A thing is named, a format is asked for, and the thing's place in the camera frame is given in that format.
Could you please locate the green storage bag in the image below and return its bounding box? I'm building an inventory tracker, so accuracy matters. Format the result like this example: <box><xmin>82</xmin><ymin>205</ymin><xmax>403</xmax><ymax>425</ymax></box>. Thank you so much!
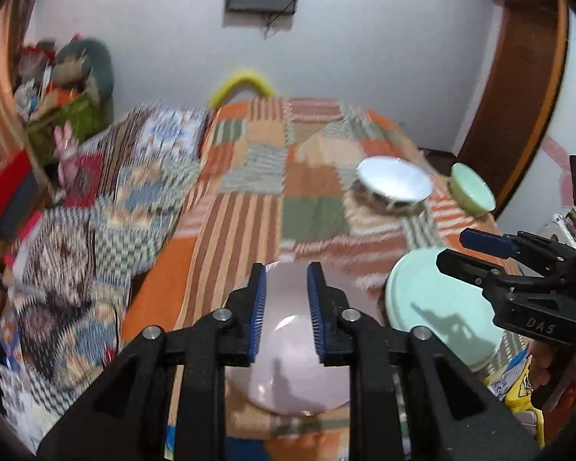
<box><xmin>29</xmin><ymin>93</ymin><xmax>109</xmax><ymax>164</ymax></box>

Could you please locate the yellow foam tube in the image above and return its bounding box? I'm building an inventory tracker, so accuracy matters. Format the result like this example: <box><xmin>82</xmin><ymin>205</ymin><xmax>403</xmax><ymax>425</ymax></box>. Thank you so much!
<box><xmin>209</xmin><ymin>68</ymin><xmax>275</xmax><ymax>109</ymax></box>

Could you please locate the blue patterned quilt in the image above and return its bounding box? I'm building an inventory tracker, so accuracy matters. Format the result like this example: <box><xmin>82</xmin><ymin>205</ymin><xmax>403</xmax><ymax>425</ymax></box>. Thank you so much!
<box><xmin>0</xmin><ymin>103</ymin><xmax>212</xmax><ymax>447</ymax></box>

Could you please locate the mint green plate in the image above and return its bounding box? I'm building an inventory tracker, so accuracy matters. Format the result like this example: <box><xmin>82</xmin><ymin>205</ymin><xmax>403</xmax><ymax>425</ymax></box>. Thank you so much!
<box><xmin>385</xmin><ymin>246</ymin><xmax>502</xmax><ymax>371</ymax></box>

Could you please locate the mint green bowl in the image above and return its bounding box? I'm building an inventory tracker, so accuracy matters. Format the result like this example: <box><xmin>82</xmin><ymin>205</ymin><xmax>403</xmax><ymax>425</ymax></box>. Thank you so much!
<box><xmin>449</xmin><ymin>162</ymin><xmax>497</xmax><ymax>217</ymax></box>

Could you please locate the white bowl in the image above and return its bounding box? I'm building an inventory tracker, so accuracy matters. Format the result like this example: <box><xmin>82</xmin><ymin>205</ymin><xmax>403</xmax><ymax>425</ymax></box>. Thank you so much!
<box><xmin>355</xmin><ymin>156</ymin><xmax>434</xmax><ymax>215</ymax></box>

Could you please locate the pink rabbit toy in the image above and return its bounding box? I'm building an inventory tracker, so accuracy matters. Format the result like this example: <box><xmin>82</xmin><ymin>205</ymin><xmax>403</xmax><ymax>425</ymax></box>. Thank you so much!
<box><xmin>53</xmin><ymin>122</ymin><xmax>84</xmax><ymax>183</ymax></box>

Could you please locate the orange striped curtain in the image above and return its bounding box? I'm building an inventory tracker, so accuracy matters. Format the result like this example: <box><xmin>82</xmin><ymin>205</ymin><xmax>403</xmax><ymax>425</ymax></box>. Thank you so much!
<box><xmin>0</xmin><ymin>0</ymin><xmax>44</xmax><ymax>193</ymax></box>

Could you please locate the grey plush toy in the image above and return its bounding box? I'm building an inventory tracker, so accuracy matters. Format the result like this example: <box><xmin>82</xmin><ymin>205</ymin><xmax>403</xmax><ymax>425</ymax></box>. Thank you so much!
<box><xmin>53</xmin><ymin>38</ymin><xmax>115</xmax><ymax>101</ymax></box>

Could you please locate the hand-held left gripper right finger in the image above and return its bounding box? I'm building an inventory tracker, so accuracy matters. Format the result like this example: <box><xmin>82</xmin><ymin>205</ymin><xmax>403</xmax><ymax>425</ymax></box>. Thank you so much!
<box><xmin>306</xmin><ymin>262</ymin><xmax>541</xmax><ymax>461</ymax></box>

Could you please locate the black hanging cable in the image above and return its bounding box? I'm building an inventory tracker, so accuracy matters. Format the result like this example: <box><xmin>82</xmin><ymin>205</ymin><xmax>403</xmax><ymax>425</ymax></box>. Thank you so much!
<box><xmin>263</xmin><ymin>7</ymin><xmax>291</xmax><ymax>39</ymax></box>

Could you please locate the red black box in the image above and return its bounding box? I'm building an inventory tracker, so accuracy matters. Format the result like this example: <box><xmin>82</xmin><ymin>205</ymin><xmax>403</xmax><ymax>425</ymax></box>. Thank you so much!
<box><xmin>0</xmin><ymin>149</ymin><xmax>46</xmax><ymax>241</ymax></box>

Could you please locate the pink bowl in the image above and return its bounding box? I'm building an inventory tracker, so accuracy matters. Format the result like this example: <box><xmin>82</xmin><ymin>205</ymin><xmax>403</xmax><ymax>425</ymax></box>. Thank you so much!
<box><xmin>223</xmin><ymin>260</ymin><xmax>361</xmax><ymax>416</ymax></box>

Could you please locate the wooden door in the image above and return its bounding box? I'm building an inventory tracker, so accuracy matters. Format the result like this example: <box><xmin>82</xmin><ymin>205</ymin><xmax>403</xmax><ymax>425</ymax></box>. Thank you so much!
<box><xmin>454</xmin><ymin>0</ymin><xmax>569</xmax><ymax>193</ymax></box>

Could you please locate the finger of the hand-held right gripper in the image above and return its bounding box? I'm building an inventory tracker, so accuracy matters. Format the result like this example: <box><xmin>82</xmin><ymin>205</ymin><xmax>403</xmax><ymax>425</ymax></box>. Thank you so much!
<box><xmin>436</xmin><ymin>248</ymin><xmax>543</xmax><ymax>301</ymax></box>
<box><xmin>459</xmin><ymin>228</ymin><xmax>576</xmax><ymax>274</ymax></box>

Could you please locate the yellow cartoon printed cloth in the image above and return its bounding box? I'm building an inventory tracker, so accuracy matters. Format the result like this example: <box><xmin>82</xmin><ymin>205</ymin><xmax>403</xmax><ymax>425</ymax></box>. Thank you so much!
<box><xmin>482</xmin><ymin>346</ymin><xmax>545</xmax><ymax>447</ymax></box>

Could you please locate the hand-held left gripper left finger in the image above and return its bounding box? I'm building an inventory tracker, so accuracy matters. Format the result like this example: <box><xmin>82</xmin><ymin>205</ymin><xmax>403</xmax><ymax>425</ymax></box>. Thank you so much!
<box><xmin>37</xmin><ymin>263</ymin><xmax>270</xmax><ymax>461</ymax></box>

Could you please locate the orange striped patchwork blanket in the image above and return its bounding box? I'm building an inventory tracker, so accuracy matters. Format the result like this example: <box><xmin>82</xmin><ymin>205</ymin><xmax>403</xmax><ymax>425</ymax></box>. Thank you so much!
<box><xmin>120</xmin><ymin>96</ymin><xmax>533</xmax><ymax>461</ymax></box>

